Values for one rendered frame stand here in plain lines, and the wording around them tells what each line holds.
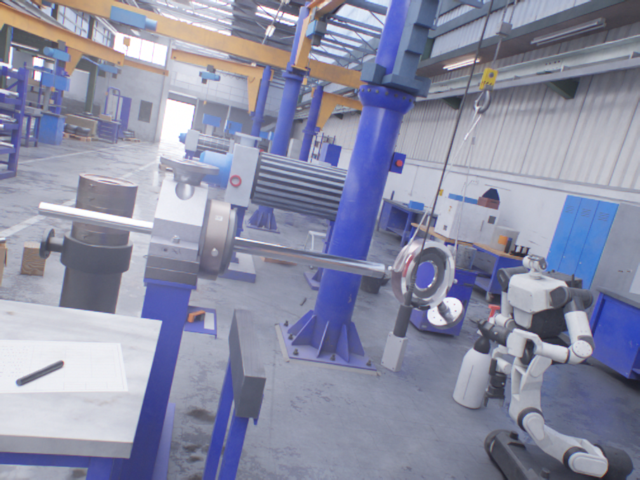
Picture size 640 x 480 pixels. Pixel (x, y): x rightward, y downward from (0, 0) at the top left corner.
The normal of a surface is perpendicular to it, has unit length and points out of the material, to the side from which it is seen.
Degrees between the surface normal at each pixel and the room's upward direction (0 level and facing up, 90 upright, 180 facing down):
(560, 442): 90
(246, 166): 90
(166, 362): 90
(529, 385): 113
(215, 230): 65
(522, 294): 105
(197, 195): 45
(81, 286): 90
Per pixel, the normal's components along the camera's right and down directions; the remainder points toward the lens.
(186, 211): 0.30, -0.53
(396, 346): -0.69, -0.04
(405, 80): 0.19, 0.21
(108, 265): 0.66, 0.28
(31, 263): 0.45, 0.25
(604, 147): -0.96, -0.19
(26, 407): 0.22, -0.96
